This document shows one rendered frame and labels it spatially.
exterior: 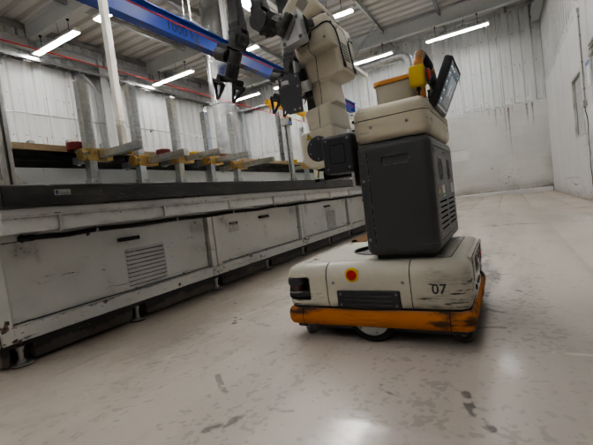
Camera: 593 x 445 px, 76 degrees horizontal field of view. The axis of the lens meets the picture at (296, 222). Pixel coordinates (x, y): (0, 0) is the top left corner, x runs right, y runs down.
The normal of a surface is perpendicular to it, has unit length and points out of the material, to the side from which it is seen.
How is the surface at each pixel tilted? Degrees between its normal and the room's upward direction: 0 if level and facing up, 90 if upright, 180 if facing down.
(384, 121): 90
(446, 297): 90
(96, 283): 90
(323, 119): 90
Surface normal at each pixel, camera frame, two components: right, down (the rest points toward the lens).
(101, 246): 0.87, -0.07
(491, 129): -0.48, 0.11
